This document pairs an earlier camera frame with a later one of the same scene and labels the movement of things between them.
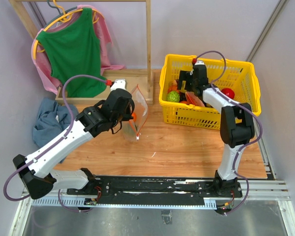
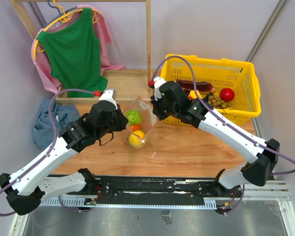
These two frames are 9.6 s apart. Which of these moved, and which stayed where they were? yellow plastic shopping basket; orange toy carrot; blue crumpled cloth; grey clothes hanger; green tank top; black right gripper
Moved: black right gripper; orange toy carrot
Stayed: yellow plastic shopping basket; grey clothes hanger; blue crumpled cloth; green tank top
